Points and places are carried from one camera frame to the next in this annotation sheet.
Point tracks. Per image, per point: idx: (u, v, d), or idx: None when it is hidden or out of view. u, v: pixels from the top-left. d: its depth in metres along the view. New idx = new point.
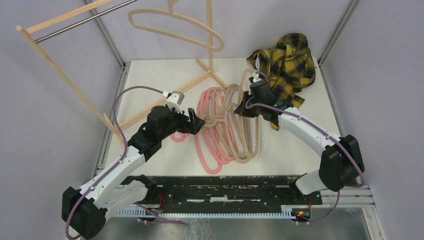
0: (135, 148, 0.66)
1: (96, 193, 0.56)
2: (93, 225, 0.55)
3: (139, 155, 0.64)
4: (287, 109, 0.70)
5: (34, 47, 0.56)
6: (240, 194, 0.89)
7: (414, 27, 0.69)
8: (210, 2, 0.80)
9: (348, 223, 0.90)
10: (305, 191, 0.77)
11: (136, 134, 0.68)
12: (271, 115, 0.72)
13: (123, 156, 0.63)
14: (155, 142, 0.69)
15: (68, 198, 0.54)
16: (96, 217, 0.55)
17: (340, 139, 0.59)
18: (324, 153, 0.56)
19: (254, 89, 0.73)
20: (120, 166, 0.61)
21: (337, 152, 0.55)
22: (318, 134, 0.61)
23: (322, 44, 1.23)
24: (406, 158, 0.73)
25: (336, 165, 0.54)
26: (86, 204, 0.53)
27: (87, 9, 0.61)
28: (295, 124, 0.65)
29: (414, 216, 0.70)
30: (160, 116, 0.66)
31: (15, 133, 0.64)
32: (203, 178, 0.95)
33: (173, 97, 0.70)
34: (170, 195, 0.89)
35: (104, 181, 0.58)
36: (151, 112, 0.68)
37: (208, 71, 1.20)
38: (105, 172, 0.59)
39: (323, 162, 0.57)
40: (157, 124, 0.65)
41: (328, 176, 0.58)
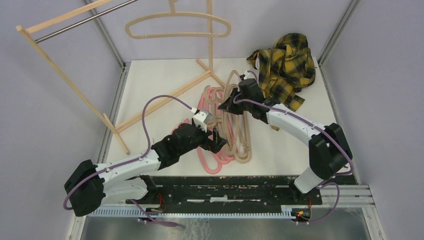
0: (155, 154, 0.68)
1: (108, 175, 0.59)
2: (88, 203, 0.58)
3: (156, 162, 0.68)
4: (275, 106, 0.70)
5: (34, 47, 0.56)
6: (240, 194, 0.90)
7: (413, 27, 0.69)
8: (210, 2, 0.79)
9: (348, 222, 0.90)
10: (304, 189, 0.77)
11: (160, 142, 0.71)
12: (260, 114, 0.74)
13: (144, 155, 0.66)
14: (174, 156, 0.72)
15: (84, 169, 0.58)
16: (95, 198, 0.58)
17: (325, 128, 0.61)
18: (310, 143, 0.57)
19: (242, 88, 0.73)
20: (138, 163, 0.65)
21: (322, 140, 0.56)
22: (304, 125, 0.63)
23: (322, 44, 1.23)
24: (406, 158, 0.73)
25: (324, 153, 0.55)
26: (95, 181, 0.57)
27: (87, 9, 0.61)
28: (282, 119, 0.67)
29: (414, 216, 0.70)
30: (185, 135, 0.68)
31: (14, 133, 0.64)
32: (203, 178, 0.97)
33: (201, 115, 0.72)
34: (170, 195, 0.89)
35: (120, 168, 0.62)
36: (179, 128, 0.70)
37: (208, 71, 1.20)
38: (124, 162, 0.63)
39: (311, 151, 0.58)
40: (179, 141, 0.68)
41: (318, 165, 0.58)
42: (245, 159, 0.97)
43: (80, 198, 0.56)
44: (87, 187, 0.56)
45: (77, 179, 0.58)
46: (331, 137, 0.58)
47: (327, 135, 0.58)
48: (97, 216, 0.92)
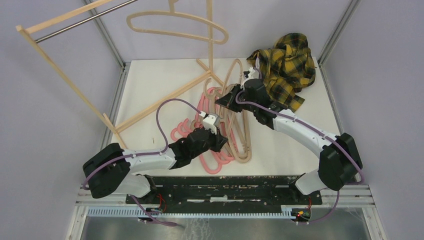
0: (172, 155, 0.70)
1: (133, 161, 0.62)
2: (105, 188, 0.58)
3: (173, 161, 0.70)
4: (281, 110, 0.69)
5: (34, 47, 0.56)
6: (240, 194, 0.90)
7: (414, 27, 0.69)
8: (210, 2, 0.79)
9: (347, 222, 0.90)
10: (305, 191, 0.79)
11: (177, 142, 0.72)
12: (265, 119, 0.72)
13: (164, 150, 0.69)
14: (186, 158, 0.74)
15: (111, 150, 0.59)
16: (114, 183, 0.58)
17: (336, 137, 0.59)
18: (322, 154, 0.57)
19: (249, 89, 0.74)
20: (158, 156, 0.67)
21: (334, 151, 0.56)
22: (313, 134, 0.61)
23: (322, 44, 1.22)
24: (406, 158, 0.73)
25: (336, 165, 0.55)
26: (120, 164, 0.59)
27: (87, 9, 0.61)
28: (290, 125, 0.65)
29: (414, 216, 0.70)
30: (200, 139, 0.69)
31: (14, 133, 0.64)
32: (203, 178, 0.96)
33: (211, 118, 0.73)
34: (170, 195, 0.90)
35: (144, 157, 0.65)
36: (195, 131, 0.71)
37: (208, 71, 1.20)
38: (148, 152, 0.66)
39: (322, 162, 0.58)
40: (193, 145, 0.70)
41: (328, 176, 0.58)
42: (245, 159, 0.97)
43: (100, 180, 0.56)
44: (111, 170, 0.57)
45: (101, 160, 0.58)
46: (344, 149, 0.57)
47: (339, 145, 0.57)
48: (97, 216, 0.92)
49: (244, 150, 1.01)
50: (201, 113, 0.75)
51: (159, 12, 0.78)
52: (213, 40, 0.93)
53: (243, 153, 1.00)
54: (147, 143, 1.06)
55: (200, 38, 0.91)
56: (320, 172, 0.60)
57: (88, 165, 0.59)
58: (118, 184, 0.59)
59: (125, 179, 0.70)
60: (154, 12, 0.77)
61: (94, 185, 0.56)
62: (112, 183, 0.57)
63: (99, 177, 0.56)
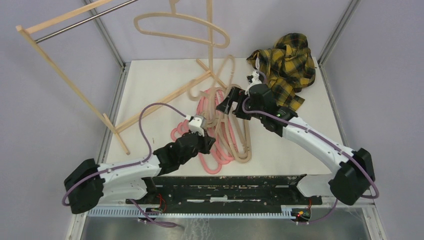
0: (156, 162, 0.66)
1: (109, 177, 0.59)
2: (85, 203, 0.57)
3: (157, 169, 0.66)
4: (291, 118, 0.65)
5: (34, 47, 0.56)
6: (240, 194, 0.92)
7: (414, 27, 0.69)
8: (210, 2, 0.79)
9: (347, 222, 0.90)
10: (307, 194, 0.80)
11: (163, 148, 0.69)
12: (274, 125, 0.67)
13: (145, 160, 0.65)
14: (173, 164, 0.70)
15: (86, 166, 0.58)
16: (93, 198, 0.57)
17: (352, 153, 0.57)
18: (340, 172, 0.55)
19: (254, 95, 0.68)
20: (138, 168, 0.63)
21: (352, 169, 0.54)
22: (329, 148, 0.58)
23: (322, 44, 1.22)
24: (406, 158, 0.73)
25: (354, 183, 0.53)
26: (95, 181, 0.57)
27: (87, 9, 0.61)
28: (303, 137, 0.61)
29: (415, 216, 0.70)
30: (188, 144, 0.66)
31: (15, 133, 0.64)
32: (203, 178, 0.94)
33: (196, 121, 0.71)
34: (170, 195, 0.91)
35: (121, 170, 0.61)
36: (183, 135, 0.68)
37: (208, 71, 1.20)
38: (126, 164, 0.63)
39: (338, 180, 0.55)
40: (181, 150, 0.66)
41: (344, 195, 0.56)
42: (246, 159, 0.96)
43: (78, 196, 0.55)
44: (86, 186, 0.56)
45: (78, 176, 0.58)
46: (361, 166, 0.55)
47: (357, 162, 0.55)
48: (97, 216, 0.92)
49: (244, 150, 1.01)
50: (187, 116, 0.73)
51: (161, 13, 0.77)
52: (214, 43, 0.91)
53: (243, 153, 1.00)
54: (146, 143, 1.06)
55: (200, 41, 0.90)
56: (332, 188, 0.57)
57: (67, 181, 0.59)
58: (97, 200, 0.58)
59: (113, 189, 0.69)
60: (155, 14, 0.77)
61: (72, 201, 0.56)
62: (90, 198, 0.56)
63: (76, 193, 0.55)
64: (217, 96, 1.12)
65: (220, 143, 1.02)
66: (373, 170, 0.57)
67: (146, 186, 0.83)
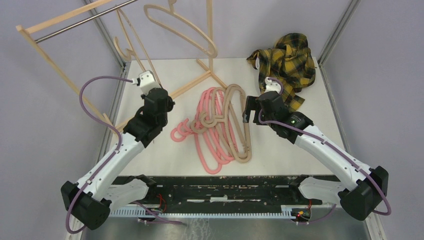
0: (131, 135, 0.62)
1: (94, 185, 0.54)
2: (95, 217, 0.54)
3: (135, 143, 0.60)
4: (307, 128, 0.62)
5: (34, 47, 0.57)
6: (240, 194, 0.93)
7: (414, 27, 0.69)
8: (210, 2, 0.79)
9: (348, 223, 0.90)
10: (307, 194, 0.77)
11: (133, 120, 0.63)
12: (288, 132, 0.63)
13: (119, 145, 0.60)
14: (154, 127, 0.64)
15: (67, 192, 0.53)
16: (98, 209, 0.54)
17: (369, 171, 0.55)
18: (355, 190, 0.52)
19: (265, 103, 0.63)
20: (117, 156, 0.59)
21: (368, 188, 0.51)
22: (346, 164, 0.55)
23: (322, 44, 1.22)
24: (406, 158, 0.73)
25: (368, 202, 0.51)
26: (84, 197, 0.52)
27: (87, 9, 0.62)
28: (319, 148, 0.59)
29: (416, 217, 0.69)
30: (159, 97, 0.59)
31: (15, 132, 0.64)
32: (202, 178, 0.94)
33: (146, 78, 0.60)
34: (170, 195, 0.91)
35: (101, 173, 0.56)
36: (148, 94, 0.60)
37: (208, 71, 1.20)
38: (102, 163, 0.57)
39: (350, 195, 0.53)
40: (155, 107, 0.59)
41: (354, 208, 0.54)
42: (246, 159, 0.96)
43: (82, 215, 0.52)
44: (79, 205, 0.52)
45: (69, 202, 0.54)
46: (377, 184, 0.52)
47: (374, 181, 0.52)
48: None
49: (243, 150, 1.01)
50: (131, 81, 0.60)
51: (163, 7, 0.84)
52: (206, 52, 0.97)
53: (243, 153, 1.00)
54: None
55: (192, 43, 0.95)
56: (341, 199, 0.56)
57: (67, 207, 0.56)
58: (103, 209, 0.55)
59: (117, 195, 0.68)
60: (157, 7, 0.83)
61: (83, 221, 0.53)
62: (93, 212, 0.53)
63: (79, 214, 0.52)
64: (217, 95, 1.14)
65: (220, 143, 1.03)
66: (386, 188, 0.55)
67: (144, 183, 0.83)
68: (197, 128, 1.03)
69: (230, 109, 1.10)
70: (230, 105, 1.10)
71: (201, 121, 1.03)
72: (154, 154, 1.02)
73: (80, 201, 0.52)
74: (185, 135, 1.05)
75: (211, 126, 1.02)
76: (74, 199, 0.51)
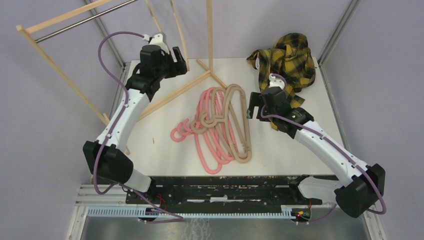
0: (136, 90, 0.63)
1: (114, 139, 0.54)
2: (122, 169, 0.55)
3: (141, 96, 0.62)
4: (307, 123, 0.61)
5: (34, 47, 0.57)
6: (240, 194, 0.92)
7: (415, 27, 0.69)
8: (210, 2, 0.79)
9: (348, 223, 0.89)
10: (307, 194, 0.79)
11: (132, 78, 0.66)
12: (289, 126, 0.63)
13: (127, 100, 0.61)
14: (154, 80, 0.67)
15: (90, 150, 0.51)
16: (123, 161, 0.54)
17: (366, 167, 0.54)
18: (351, 185, 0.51)
19: (266, 97, 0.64)
20: (128, 110, 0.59)
21: (364, 184, 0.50)
22: (343, 160, 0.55)
23: (322, 44, 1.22)
24: (407, 159, 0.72)
25: (362, 198, 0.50)
26: (109, 150, 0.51)
27: (87, 9, 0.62)
28: (318, 143, 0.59)
29: (416, 217, 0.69)
30: (154, 49, 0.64)
31: (15, 134, 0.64)
32: (203, 178, 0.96)
33: (156, 37, 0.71)
34: (170, 195, 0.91)
35: (118, 126, 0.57)
36: (143, 47, 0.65)
37: (208, 71, 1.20)
38: (115, 119, 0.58)
39: (345, 191, 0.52)
40: (151, 58, 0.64)
41: (349, 204, 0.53)
42: (246, 159, 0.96)
43: (110, 167, 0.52)
44: (107, 159, 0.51)
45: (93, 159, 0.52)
46: (373, 181, 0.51)
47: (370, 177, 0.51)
48: (97, 216, 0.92)
49: (244, 150, 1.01)
50: (144, 37, 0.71)
51: None
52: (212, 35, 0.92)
53: (243, 153, 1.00)
54: (146, 142, 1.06)
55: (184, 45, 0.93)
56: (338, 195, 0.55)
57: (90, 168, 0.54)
58: (126, 161, 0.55)
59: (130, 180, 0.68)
60: None
61: (112, 174, 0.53)
62: (121, 163, 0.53)
63: (108, 166, 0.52)
64: (217, 95, 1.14)
65: (220, 143, 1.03)
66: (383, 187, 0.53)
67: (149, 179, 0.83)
68: (197, 128, 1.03)
69: (230, 109, 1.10)
70: (230, 105, 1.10)
71: (201, 121, 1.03)
72: (154, 153, 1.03)
73: (106, 156, 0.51)
74: (185, 135, 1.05)
75: (211, 126, 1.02)
76: (99, 155, 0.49)
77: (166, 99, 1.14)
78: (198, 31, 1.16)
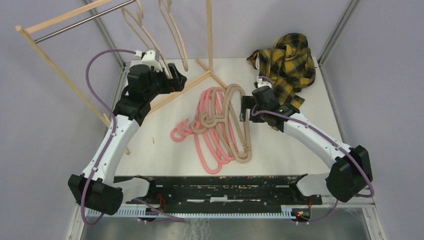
0: (124, 116, 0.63)
1: (101, 172, 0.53)
2: (111, 201, 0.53)
3: (130, 123, 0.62)
4: (293, 114, 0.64)
5: (34, 47, 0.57)
6: (240, 194, 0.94)
7: (414, 27, 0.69)
8: (210, 2, 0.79)
9: (348, 223, 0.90)
10: (305, 192, 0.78)
11: (120, 102, 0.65)
12: (277, 121, 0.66)
13: (115, 128, 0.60)
14: (144, 103, 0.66)
15: (75, 185, 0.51)
16: (112, 193, 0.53)
17: (349, 149, 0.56)
18: (334, 166, 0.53)
19: (256, 95, 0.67)
20: (115, 139, 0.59)
21: (347, 165, 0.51)
22: (327, 144, 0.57)
23: (323, 44, 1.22)
24: (407, 158, 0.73)
25: (347, 178, 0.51)
26: (95, 184, 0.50)
27: (87, 9, 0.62)
28: (302, 132, 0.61)
29: (416, 217, 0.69)
30: (141, 72, 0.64)
31: (15, 134, 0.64)
32: (202, 178, 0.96)
33: (149, 54, 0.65)
34: (170, 195, 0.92)
35: (105, 158, 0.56)
36: (131, 69, 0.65)
37: (208, 71, 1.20)
38: (103, 149, 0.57)
39: (331, 174, 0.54)
40: (139, 82, 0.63)
41: (336, 187, 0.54)
42: (246, 159, 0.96)
43: (96, 200, 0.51)
44: (93, 193, 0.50)
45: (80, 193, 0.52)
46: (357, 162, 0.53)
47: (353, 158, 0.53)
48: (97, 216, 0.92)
49: (244, 150, 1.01)
50: (136, 53, 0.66)
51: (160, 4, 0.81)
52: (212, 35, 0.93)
53: (243, 153, 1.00)
54: (146, 143, 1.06)
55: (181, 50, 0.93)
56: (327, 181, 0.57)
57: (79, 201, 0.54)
58: (115, 192, 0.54)
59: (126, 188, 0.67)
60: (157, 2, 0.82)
61: (99, 206, 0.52)
62: (108, 196, 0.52)
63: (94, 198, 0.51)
64: (217, 95, 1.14)
65: (220, 143, 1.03)
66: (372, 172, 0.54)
67: (146, 188, 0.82)
68: (197, 128, 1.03)
69: (230, 109, 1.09)
70: (230, 105, 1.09)
71: (201, 121, 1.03)
72: (154, 154, 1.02)
73: (91, 189, 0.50)
74: (185, 135, 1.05)
75: (211, 126, 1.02)
76: (84, 190, 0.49)
77: (166, 99, 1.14)
78: (198, 32, 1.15)
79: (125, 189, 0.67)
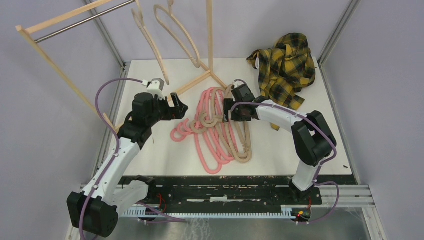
0: (127, 138, 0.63)
1: (101, 190, 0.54)
2: (107, 222, 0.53)
3: (132, 145, 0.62)
4: (264, 101, 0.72)
5: (34, 47, 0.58)
6: (240, 194, 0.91)
7: (414, 27, 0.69)
8: (210, 2, 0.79)
9: (348, 222, 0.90)
10: (303, 187, 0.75)
11: (124, 126, 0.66)
12: (251, 111, 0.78)
13: (118, 149, 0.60)
14: (146, 128, 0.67)
15: (74, 203, 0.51)
16: (108, 213, 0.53)
17: (307, 115, 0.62)
18: (293, 129, 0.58)
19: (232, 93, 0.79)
20: (117, 159, 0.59)
21: (303, 126, 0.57)
22: (288, 114, 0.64)
23: (322, 44, 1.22)
24: (406, 158, 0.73)
25: (306, 138, 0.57)
26: (93, 203, 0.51)
27: (87, 9, 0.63)
28: (270, 112, 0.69)
29: (415, 217, 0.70)
30: (145, 99, 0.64)
31: (15, 133, 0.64)
32: (202, 178, 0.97)
33: (154, 84, 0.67)
34: (170, 195, 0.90)
35: (106, 176, 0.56)
36: (135, 97, 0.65)
37: (208, 71, 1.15)
38: (104, 169, 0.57)
39: (295, 139, 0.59)
40: (144, 110, 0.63)
41: (302, 151, 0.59)
42: (245, 159, 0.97)
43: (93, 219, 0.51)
44: (90, 212, 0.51)
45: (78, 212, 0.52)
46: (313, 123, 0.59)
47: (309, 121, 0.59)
48: None
49: (243, 150, 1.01)
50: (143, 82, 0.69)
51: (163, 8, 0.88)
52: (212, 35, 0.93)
53: (243, 153, 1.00)
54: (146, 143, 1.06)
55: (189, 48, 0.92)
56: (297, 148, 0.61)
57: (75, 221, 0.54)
58: (111, 212, 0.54)
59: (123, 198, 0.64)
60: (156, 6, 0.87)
61: (95, 226, 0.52)
62: (104, 217, 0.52)
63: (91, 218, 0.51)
64: (217, 95, 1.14)
65: (220, 143, 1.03)
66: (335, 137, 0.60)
67: (144, 193, 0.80)
68: (197, 128, 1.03)
69: None
70: None
71: (201, 121, 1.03)
72: (154, 154, 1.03)
73: (90, 208, 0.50)
74: (185, 135, 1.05)
75: (211, 126, 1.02)
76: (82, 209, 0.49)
77: None
78: (197, 32, 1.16)
79: (121, 203, 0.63)
